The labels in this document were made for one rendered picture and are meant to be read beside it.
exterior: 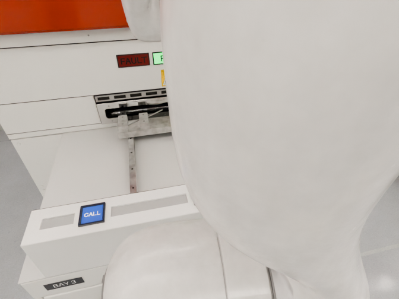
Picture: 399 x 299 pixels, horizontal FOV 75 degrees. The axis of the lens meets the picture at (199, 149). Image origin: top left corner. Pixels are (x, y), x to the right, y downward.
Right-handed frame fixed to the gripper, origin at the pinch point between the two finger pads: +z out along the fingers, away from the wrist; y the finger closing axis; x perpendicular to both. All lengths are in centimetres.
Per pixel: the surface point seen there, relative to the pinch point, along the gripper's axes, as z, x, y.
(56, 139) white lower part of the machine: 19, -49, -64
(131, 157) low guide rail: 19.3, -18.0, -37.0
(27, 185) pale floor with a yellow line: 84, -106, -142
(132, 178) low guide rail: 21.5, -18.0, -26.7
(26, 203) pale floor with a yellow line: 88, -102, -123
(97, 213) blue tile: 14.7, -24.8, -3.4
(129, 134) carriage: 15, -18, -48
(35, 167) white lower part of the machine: 32, -62, -66
